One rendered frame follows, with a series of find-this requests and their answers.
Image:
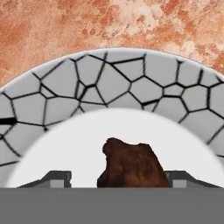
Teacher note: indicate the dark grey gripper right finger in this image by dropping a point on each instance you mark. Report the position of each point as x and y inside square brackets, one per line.
[182, 178]

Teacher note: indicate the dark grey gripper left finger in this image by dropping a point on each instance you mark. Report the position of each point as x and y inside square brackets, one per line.
[58, 178]

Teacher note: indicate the brown piece of meat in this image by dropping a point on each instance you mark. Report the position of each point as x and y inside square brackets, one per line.
[132, 166]

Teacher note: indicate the white plate with black cracks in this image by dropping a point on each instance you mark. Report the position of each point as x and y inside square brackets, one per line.
[116, 96]

